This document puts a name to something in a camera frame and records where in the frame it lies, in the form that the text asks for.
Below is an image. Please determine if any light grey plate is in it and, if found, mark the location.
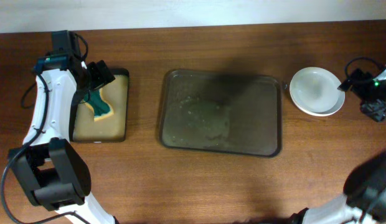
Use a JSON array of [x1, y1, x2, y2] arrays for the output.
[[289, 67, 345, 117]]

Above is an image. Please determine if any green and yellow sponge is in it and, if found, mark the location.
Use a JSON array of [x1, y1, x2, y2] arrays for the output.
[[82, 88, 114, 122]]

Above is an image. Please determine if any dark brown serving tray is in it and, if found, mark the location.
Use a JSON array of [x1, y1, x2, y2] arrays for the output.
[[158, 69, 283, 157]]

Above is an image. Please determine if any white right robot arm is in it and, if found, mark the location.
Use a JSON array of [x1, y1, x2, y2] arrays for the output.
[[287, 65, 386, 223]]

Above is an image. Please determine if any black tray with soapy water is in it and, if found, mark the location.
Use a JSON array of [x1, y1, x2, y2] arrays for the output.
[[70, 68, 129, 143]]

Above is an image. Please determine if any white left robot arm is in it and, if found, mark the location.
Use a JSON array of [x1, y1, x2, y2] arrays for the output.
[[0, 30, 118, 223]]

